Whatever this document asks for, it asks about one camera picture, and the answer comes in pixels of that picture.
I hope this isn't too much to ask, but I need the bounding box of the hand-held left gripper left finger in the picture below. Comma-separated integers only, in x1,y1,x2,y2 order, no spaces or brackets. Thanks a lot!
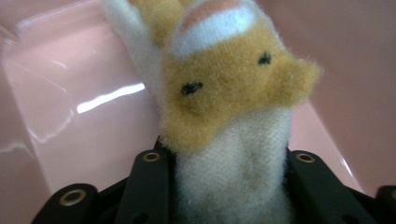
114,148,172,224

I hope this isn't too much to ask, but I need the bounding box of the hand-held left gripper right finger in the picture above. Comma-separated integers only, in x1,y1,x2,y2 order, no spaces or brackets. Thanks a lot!
285,150,378,224

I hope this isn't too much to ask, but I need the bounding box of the pink plastic basin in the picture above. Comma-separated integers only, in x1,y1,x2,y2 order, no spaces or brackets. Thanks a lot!
0,0,396,224

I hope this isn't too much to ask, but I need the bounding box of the orange and white plush toy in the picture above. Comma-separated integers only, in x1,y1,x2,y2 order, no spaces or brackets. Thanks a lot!
101,0,323,224

